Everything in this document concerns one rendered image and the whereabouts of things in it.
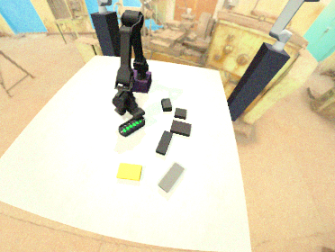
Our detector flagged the yellow flat block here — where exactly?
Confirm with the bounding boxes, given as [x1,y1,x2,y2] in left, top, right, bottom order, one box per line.
[116,163,142,181]

